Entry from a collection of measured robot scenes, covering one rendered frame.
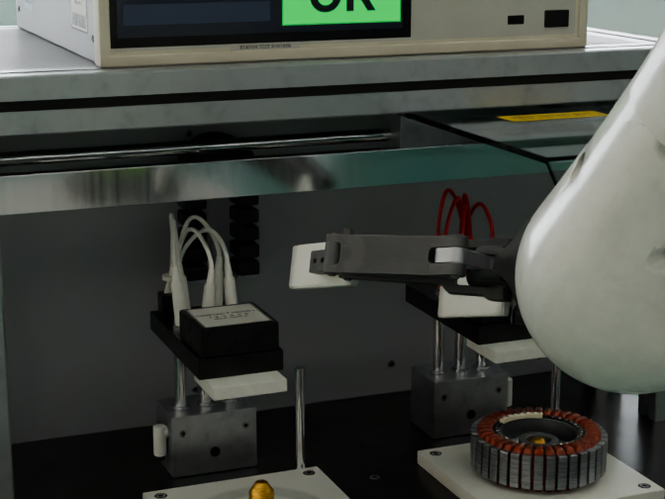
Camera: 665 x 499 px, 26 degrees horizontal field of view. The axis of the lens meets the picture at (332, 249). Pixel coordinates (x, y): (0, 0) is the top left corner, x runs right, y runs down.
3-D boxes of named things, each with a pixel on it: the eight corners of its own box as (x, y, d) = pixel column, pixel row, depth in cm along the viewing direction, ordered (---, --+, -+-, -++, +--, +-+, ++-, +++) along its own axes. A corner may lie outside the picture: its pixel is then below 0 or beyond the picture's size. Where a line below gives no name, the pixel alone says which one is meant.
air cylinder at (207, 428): (257, 466, 123) (256, 405, 122) (172, 479, 121) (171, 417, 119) (238, 446, 128) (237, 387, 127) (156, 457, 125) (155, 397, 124)
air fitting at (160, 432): (169, 460, 121) (168, 427, 121) (155, 462, 121) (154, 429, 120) (165, 455, 122) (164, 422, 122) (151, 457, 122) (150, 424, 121)
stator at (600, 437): (632, 483, 117) (634, 440, 116) (511, 504, 113) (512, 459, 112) (560, 437, 127) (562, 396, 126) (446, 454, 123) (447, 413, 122)
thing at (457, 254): (523, 291, 90) (518, 278, 85) (441, 285, 91) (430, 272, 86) (526, 253, 91) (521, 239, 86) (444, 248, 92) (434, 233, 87)
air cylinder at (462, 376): (507, 429, 132) (509, 371, 131) (433, 440, 129) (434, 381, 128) (481, 411, 137) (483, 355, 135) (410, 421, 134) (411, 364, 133)
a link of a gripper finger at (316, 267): (367, 271, 92) (331, 263, 90) (321, 275, 96) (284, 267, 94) (370, 249, 92) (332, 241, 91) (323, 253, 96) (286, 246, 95)
